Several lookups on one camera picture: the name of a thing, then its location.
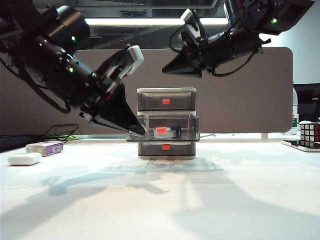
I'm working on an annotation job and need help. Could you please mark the black monitor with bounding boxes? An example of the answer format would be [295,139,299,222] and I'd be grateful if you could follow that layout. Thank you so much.
[293,83,320,123]

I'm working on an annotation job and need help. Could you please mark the brown desk partition panel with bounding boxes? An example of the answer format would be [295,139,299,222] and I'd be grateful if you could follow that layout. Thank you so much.
[0,47,294,135]

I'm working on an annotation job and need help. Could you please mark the clear bottle green label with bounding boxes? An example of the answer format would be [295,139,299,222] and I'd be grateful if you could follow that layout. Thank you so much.
[291,87,300,133]

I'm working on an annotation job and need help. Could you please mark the white framed dark tray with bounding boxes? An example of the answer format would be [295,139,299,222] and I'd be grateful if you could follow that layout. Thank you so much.
[281,139,320,153]

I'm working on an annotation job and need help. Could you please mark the tissue pack purple print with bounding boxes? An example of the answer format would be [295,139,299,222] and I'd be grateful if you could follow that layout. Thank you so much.
[25,141,64,158]

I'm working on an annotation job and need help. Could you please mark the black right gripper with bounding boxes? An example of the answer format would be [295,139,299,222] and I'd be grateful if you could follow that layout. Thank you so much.
[161,29,213,78]

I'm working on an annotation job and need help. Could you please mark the transparent tape roll blue cutter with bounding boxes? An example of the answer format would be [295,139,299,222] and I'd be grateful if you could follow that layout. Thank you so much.
[153,125,182,140]

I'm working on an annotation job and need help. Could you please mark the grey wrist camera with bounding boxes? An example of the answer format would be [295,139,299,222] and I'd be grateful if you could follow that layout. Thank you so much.
[117,44,145,77]
[180,8,203,38]

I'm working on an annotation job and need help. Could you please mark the white earbuds case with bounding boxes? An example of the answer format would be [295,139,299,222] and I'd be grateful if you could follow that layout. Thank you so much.
[7,152,43,166]

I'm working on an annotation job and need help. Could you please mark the white plastic drawer cabinet frame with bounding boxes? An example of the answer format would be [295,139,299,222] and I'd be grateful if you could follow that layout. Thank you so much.
[136,87,197,161]

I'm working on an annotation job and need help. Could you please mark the black Rubik's cube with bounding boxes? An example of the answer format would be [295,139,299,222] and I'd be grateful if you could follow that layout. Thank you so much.
[299,120,320,147]

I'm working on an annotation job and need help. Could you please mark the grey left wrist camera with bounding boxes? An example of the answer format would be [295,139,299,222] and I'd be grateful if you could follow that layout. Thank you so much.
[117,44,145,77]

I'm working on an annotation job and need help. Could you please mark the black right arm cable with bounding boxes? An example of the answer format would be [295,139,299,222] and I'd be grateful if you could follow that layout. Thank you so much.
[211,49,261,77]

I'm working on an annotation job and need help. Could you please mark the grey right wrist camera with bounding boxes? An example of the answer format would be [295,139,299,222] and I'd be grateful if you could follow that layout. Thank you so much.
[180,8,203,38]

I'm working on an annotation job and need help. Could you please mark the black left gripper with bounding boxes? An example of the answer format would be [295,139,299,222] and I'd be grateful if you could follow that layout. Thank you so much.
[79,58,147,138]

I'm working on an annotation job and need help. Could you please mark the black right camera cable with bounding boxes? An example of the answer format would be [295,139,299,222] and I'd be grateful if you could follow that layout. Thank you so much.
[169,24,191,54]

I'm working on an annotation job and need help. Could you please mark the long ceiling light strip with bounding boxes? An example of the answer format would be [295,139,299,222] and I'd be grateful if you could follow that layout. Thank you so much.
[84,17,230,26]

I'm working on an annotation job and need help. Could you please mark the black desk cables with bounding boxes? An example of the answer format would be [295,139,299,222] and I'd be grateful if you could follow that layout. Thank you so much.
[43,124,80,144]

